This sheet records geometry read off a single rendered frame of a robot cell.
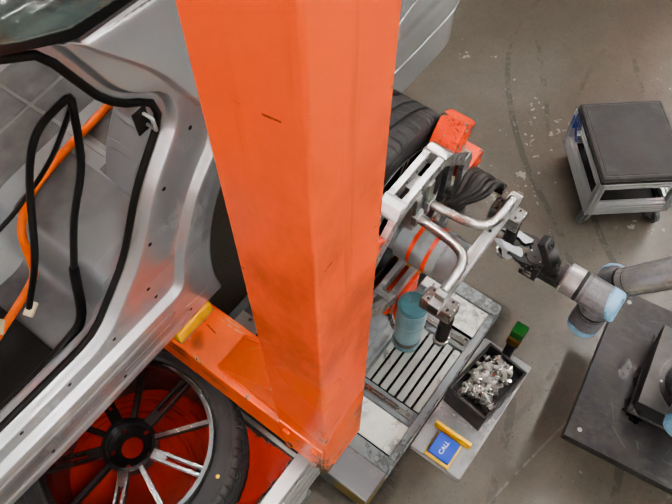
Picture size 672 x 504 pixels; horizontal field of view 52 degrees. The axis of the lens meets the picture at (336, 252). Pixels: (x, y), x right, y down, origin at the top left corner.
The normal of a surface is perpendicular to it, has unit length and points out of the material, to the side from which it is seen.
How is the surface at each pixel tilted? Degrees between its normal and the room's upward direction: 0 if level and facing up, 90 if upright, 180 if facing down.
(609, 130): 0
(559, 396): 0
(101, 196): 6
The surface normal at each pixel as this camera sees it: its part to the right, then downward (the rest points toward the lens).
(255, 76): -0.60, 0.69
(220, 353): 0.00, -0.50
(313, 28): 0.80, 0.51
